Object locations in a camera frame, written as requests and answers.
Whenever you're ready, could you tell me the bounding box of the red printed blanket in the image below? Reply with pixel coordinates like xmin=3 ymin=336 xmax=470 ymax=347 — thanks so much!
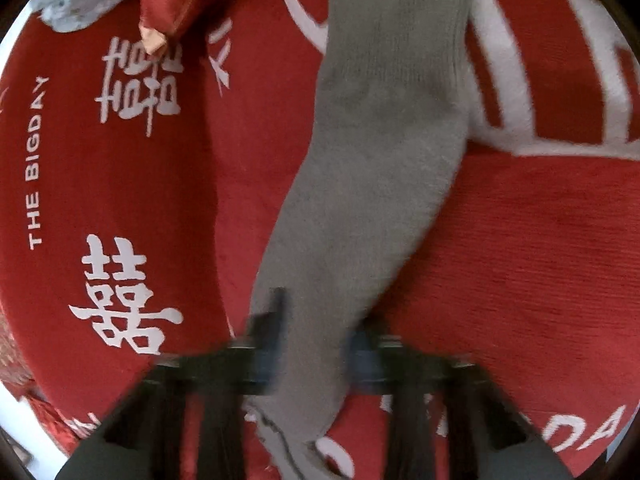
xmin=0 ymin=0 xmax=640 ymax=480

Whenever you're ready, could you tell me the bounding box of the grey fleece towel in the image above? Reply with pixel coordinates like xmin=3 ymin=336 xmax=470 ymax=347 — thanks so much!
xmin=247 ymin=0 xmax=475 ymax=480

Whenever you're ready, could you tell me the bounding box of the red embroidered bedsheet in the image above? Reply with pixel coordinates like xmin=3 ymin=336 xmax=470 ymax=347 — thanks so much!
xmin=0 ymin=310 xmax=81 ymax=461

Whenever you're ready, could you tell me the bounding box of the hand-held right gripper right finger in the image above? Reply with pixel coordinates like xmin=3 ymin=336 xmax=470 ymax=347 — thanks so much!
xmin=345 ymin=319 xmax=533 ymax=480

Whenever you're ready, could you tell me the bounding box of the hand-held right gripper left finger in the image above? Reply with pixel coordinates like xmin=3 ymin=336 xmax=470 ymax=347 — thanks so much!
xmin=97 ymin=287 xmax=291 ymax=480

